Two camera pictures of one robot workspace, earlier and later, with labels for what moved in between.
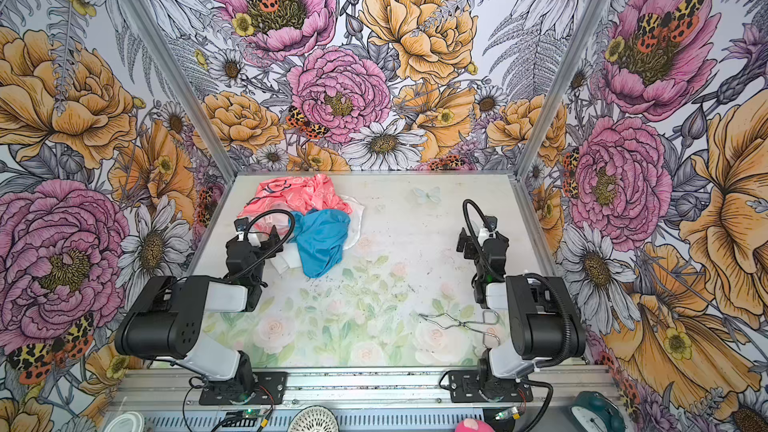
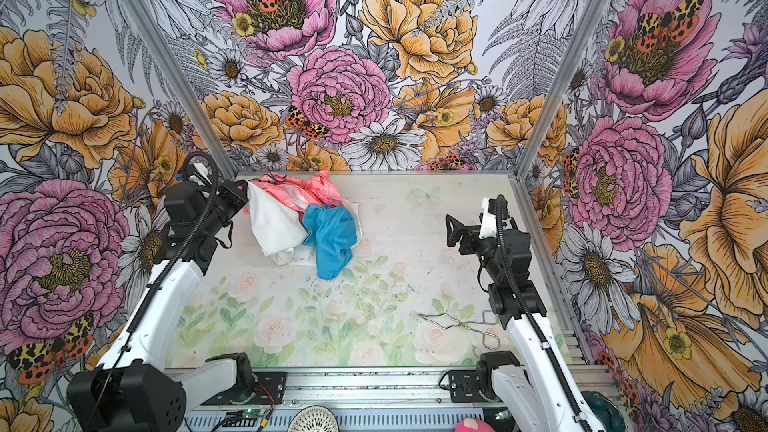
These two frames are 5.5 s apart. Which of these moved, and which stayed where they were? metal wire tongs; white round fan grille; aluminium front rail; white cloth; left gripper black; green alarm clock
Moved: left gripper black; white cloth
Stayed: aluminium front rail; metal wire tongs; green alarm clock; white round fan grille
